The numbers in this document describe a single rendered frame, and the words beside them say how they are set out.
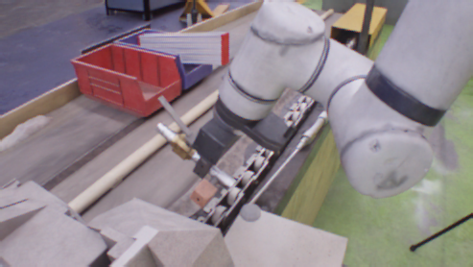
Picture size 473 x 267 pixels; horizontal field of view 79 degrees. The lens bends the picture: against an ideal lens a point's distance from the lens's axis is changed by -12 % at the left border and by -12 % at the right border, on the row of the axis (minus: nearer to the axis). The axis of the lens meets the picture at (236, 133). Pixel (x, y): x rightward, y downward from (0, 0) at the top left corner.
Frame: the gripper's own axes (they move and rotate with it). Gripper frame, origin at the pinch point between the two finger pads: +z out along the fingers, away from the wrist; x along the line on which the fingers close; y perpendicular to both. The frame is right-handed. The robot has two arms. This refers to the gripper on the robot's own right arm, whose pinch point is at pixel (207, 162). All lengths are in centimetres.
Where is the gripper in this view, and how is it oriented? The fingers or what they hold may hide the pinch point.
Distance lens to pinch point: 62.5
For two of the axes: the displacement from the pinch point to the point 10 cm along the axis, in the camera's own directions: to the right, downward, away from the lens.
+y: -7.8, -6.1, 1.1
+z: -3.9, 6.2, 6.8
